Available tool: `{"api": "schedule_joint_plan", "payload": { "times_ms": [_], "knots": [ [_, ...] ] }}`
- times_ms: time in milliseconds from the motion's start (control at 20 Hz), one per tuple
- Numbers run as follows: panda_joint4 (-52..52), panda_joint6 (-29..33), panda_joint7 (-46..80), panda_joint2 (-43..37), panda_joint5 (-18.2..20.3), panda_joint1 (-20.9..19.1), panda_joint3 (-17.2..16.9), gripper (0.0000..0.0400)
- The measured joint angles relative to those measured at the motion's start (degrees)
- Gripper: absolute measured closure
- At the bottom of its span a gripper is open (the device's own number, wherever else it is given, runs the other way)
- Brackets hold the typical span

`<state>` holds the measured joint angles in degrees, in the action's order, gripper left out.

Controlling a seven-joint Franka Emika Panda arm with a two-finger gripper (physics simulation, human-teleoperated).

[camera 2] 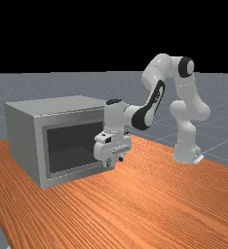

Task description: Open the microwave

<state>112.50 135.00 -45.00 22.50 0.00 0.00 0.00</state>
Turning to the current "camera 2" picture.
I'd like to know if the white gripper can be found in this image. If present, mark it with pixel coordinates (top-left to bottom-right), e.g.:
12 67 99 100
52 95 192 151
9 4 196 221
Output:
93 130 133 167

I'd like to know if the grey microwave oven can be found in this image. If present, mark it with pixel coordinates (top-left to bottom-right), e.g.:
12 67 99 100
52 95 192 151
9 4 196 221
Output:
5 94 116 190

